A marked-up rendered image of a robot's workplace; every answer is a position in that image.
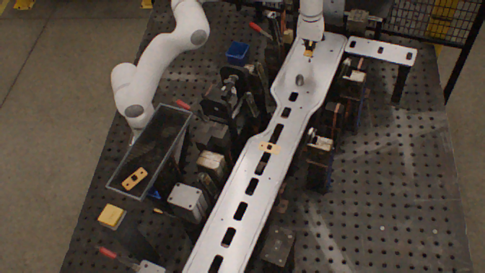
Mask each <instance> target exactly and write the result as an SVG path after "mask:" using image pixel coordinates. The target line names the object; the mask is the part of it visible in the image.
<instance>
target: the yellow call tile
mask: <svg viewBox="0 0 485 273"><path fill-rule="evenodd" d="M122 214H123V210H122V209H119V208H117V207H114V206H112V204H107V205H106V207H105V208H104V210H103V212H102V214H101V215H100V216H99V218H98V220H99V221H101V222H104V223H105V224H107V225H110V226H111V227H115V224H116V223H117V221H118V220H119V218H120V217H121V215H122Z"/></svg>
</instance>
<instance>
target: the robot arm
mask: <svg viewBox="0 0 485 273"><path fill-rule="evenodd" d="M208 1H210V2H213V1H219V0H172V3H171V7H172V12H173V14H174V16H175V20H176V22H177V26H176V28H175V31H174V32H172V33H161V34H159V35H158V36H156V37H155V38H154V40H153V41H152V42H151V43H150V44H149V46H147V48H146V49H145V51H144V52H143V54H142V55H141V58H140V60H139V63H138V66H137V67H136V66H134V65H133V64H128V63H124V64H119V65H117V66H116V67H115V68H114V69H113V71H112V75H111V82H112V86H113V92H114V97H115V103H116V106H117V108H118V110H119V111H120V114H121V115H123V116H125V118H126V120H127V122H128V125H129V126H130V128H131V130H133V133H134V135H135V136H134V139H133V142H132V143H131V145H133V143H134V142H135V141H136V139H137V137H138V136H139V135H140V133H141V130H142V129H143V128H144V126H145V125H146V123H147V121H148V120H149V118H150V117H152V115H153V113H154V111H155V109H154V106H153V105H152V100H153V98H154V94H155V92H156V89H157V86H158V84H159V82H160V79H161V77H162V74H163V72H164V71H165V70H166V68H167V67H168V66H169V65H171V63H172V62H173V61H174V60H175V57H176V56H178V55H179V54H180V53H182V52H184V51H191V50H196V49H198V48H200V47H201V46H202V45H204V44H205V42H206V41H207V39H208V37H209V33H210V29H209V23H208V20H207V18H206V15H205V12H204V10H203V7H201V5H203V4H204V3H205V2H208ZM299 12H300V15H299V19H298V24H297V33H296V35H297V36H298V37H300V38H301V39H302V40H303V42H304V43H305V50H307V47H308V46H309V40H313V43H312V48H311V51H313V50H314V49H315V48H316V43H318V42H320V41H324V40H325V36H324V34H323V33H324V23H323V15H322V13H323V0H300V9H299Z"/></svg>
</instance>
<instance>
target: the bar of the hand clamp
mask: <svg viewBox="0 0 485 273"><path fill-rule="evenodd" d="M266 18H267V20H268V24H269V27H270V31H271V36H272V39H273V43H274V45H278V46H279V47H280V46H283V44H282V39H281V34H280V30H279V25H278V22H281V15H280V14H278V15H277V16H276V12H270V13H269V14H268V15H267V16H266ZM279 42H280V43H281V45H279Z"/></svg>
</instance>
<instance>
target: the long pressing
mask: <svg viewBox="0 0 485 273"><path fill-rule="evenodd" d="M323 34H324V36H325V40H324V41H320V42H318V43H317V46H316V49H315V51H314V53H313V57H310V56H303V52H304V50H305V43H304V42H303V40H302V39H301V38H300V37H298V36H297V37H296V38H295V40H294V43H293V45H292V46H291V48H290V49H289V52H288V54H287V56H286V58H285V60H284V63H283V64H282V66H281V68H280V70H279V73H278V74H277V76H276V79H275V81H274V83H273V84H272V86H271V88H270V94H271V97H272V99H274V101H275V103H276V104H277V108H276V110H275V112H274V116H272V118H271V120H270V122H269V124H268V126H267V128H266V130H265V131H264V132H263V133H262V134H258V135H256V136H252V137H251V138H249V139H248V140H247V142H246V143H245V146H244V147H243V150H242V152H241V154H240V156H239V157H238V159H237V161H236V163H235V166H234V168H233V169H232V172H231V173H230V176H229V178H228V179H227V182H226V184H225V186H224V189H223V191H222V192H221V194H220V195H219V198H218V199H217V202H216V204H215V206H214V208H213V210H212V212H211V214H210V216H209V218H208V221H207V223H206V225H205V227H204V228H203V230H202V231H201V234H200V236H199V237H198V240H197V242H196V244H195V246H194V248H193V250H192V252H191V255H190V256H189V258H188V261H187V263H186V265H185V267H184V269H183V270H182V272H181V273H208V271H209V268H210V266H211V264H212V262H213V260H214V257H215V256H216V255H220V256H223V257H224V260H223V262H222V265H221V266H220V267H219V269H218V272H217V273H245V270H246V268H247V266H248V263H249V261H250V258H251V255H252V253H253V250H254V248H255V245H257V243H258V240H259V238H260V235H261V233H262V230H263V227H264V225H265V224H266V221H267V218H268V215H269V213H270V211H271V208H272V206H273V204H274V202H275V200H276V197H277V195H278V193H279V190H280V188H281V185H282V182H283V180H284V177H285V175H286V174H287V171H288V168H289V165H291V162H292V160H293V157H294V154H295V152H296V151H297V147H298V145H299V143H300V140H301V138H302V135H303V133H304V131H305V127H306V125H307V124H308V122H309V120H310V117H311V116H312V115H313V114H314V113H315V112H316V110H318V109H319V108H320V107H321V105H322V104H323V101H324V100H325V97H326V96H327V93H328V90H329V88H330V86H331V83H332V81H333V78H334V75H335V73H336V70H337V68H338V65H339V63H340V61H341V58H342V55H343V53H344V49H345V47H346V44H347V43H348V42H349V41H348V40H347V39H346V36H344V35H340V34H336V33H333V32H326V31H324V33H323ZM302 44H304V45H302ZM331 50H333V51H331ZM308 59H311V63H308ZM298 74H302V75H303V78H304V84H303V85H301V86H298V85H297V84H296V76H297V75H298ZM307 91H308V92H307ZM292 92H297V93H298V94H299V95H298V97H297V99H296V101H295V102H292V101H288V99H289V96H291V94H292ZM300 107H302V108H300ZM284 108H291V109H292V111H291V113H289V116H288V118H286V119H285V118H281V115H282V112H283V110H284ZM277 124H282V125H284V128H283V129H282V132H281V134H280V137H279V139H278V141H277V143H276V145H279V146H281V151H280V153H279V155H275V154H271V153H270V154H271V156H270V158H269V159H268V162H267V164H266V167H265V169H264V172H263V174H262V175H256V174H255V173H254V172H255V170H256V169H257V167H258V164H259V162H260V160H261V158H262V155H263V153H264V151H262V150H259V149H258V146H259V144H260V143H261V141H264V142H268V141H269V139H270V138H271V135H272V133H273V132H274V129H275V128H276V125H277ZM245 170H246V172H245ZM251 178H257V179H259V182H258V185H257V188H256V189H255V191H254V192H253V195H252V196H249V195H247V194H245V192H246V189H247V187H248V185H249V183H250V180H251ZM268 178H270V179H268ZM241 202H244V203H246V204H248V207H247V209H246V210H245V214H244V215H243V217H242V220H241V221H240V222H238V221H236V220H234V219H233V217H234V215H235V212H236V210H237V208H238V206H240V203H241ZM222 218H223V219H224V220H223V221H221V220H220V219H222ZM228 228H233V229H235V230H236V232H235V234H234V236H233V239H232V242H231V244H230V247H229V248H224V247H222V241H223V240H224V236H225V234H226V232H227V230H228Z"/></svg>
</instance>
